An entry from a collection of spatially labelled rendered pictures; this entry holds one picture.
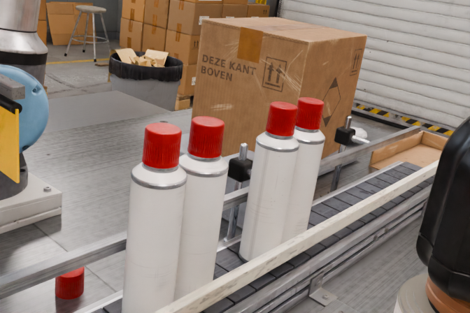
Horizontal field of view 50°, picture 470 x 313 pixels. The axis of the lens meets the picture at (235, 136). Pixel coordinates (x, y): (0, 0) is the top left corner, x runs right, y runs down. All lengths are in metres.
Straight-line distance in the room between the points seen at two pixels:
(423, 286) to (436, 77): 4.41
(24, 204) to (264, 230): 0.36
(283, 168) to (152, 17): 3.86
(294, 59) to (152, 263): 0.54
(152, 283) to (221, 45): 0.61
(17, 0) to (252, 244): 0.39
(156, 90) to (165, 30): 1.41
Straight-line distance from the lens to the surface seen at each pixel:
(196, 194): 0.49
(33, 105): 0.61
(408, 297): 0.32
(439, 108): 4.74
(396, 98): 4.86
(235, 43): 0.99
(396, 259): 0.85
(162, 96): 3.01
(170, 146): 0.45
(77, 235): 0.78
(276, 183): 0.59
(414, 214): 1.00
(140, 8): 4.52
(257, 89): 0.97
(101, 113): 1.32
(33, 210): 0.81
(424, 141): 1.47
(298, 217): 0.66
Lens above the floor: 1.23
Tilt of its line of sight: 19 degrees down
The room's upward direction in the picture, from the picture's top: 8 degrees clockwise
